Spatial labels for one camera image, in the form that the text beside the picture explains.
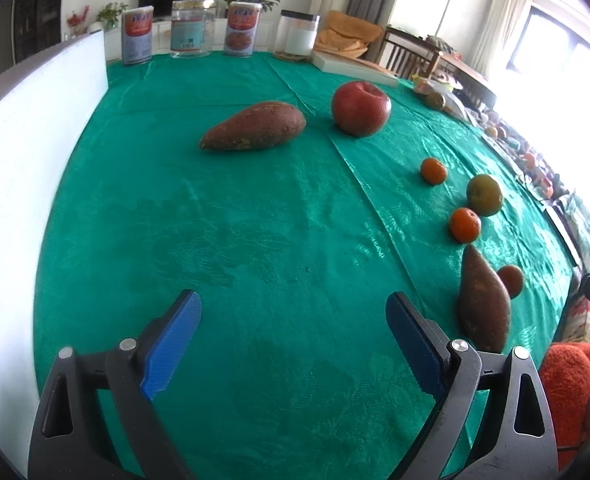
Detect black lid clear jar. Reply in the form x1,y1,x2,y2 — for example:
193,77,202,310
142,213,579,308
274,9,321,62

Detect red flower arrangement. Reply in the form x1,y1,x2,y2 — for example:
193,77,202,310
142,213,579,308
66,5,91,37

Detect white sheer curtain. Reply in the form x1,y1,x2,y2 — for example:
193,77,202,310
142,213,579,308
472,0,535,81

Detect pile of colourful packages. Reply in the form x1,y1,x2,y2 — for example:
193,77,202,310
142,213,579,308
411,72,566,202

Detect leafy green potted plant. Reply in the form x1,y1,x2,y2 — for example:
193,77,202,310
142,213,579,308
96,2,128,32

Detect dark framed window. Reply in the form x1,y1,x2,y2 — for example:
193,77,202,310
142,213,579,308
508,4,590,88

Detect red and blue can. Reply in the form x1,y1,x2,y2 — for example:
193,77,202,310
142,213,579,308
223,2,263,58

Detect red apple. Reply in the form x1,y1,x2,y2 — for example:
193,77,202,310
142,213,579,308
331,80,392,137

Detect orange fuzzy cushion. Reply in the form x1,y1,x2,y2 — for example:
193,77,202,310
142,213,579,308
539,342,590,467

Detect white cardboard box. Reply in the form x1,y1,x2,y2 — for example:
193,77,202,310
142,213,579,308
0,30,110,426

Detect reddish sweet potato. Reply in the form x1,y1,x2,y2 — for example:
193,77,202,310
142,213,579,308
199,101,307,152
456,244,512,353

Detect dark wooden chair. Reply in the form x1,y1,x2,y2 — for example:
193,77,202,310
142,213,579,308
377,26,496,107

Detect greenish round citrus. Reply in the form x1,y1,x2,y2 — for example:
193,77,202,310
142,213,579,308
466,173,504,217

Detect orange lounge chair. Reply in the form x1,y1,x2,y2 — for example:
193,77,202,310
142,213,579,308
314,10,385,61

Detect small orange mandarin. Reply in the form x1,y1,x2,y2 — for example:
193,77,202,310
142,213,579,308
496,264,525,299
449,208,482,244
420,158,448,185

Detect tall dark display cabinet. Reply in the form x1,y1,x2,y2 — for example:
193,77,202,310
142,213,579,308
11,0,66,57

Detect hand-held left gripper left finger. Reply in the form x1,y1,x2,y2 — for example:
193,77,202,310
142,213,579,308
27,289,202,480

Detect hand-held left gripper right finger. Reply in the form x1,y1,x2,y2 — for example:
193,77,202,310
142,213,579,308
385,291,559,480

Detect flat white box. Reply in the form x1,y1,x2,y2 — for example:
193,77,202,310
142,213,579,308
311,50,401,88

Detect teal-label glass jar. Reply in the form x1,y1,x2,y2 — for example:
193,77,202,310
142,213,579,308
169,0,218,59

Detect white-red can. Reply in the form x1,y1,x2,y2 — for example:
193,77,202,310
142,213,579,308
121,5,155,66

